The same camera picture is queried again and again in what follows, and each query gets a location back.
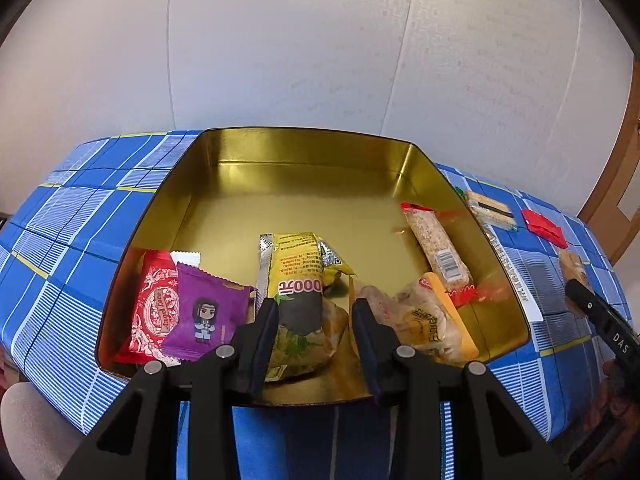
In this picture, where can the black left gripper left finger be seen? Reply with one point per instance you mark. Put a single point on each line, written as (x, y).
(137, 436)

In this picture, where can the purple cartoon snack packet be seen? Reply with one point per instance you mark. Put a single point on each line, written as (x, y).
(210, 310)

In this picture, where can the person's right hand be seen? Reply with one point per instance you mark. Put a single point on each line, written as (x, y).
(617, 395)

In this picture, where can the gold tin box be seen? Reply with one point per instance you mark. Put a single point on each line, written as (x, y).
(230, 186)

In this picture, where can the red flat snack packet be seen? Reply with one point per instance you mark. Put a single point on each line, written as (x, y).
(544, 228)

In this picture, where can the oat bar red wrapper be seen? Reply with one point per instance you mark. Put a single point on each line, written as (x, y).
(442, 256)

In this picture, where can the orange bread snack packet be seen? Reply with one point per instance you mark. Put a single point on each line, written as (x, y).
(423, 316)

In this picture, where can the beige pastry packet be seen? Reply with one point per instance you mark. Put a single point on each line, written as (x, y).
(572, 267)

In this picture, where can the blue plaid tablecloth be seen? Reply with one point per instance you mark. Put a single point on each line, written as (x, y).
(55, 280)

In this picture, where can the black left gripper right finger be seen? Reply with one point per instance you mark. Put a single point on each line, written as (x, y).
(460, 416)

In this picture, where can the white chair seat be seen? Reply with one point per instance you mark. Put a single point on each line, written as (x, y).
(39, 439)

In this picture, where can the sandwich biscuit green wrapper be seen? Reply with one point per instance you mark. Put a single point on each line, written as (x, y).
(489, 211)

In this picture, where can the yellow snack packet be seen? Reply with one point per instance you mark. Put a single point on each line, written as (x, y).
(296, 271)

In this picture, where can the red white candy wrapper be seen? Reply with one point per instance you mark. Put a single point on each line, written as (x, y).
(156, 309)

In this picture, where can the wooden door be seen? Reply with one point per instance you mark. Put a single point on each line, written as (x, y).
(613, 229)

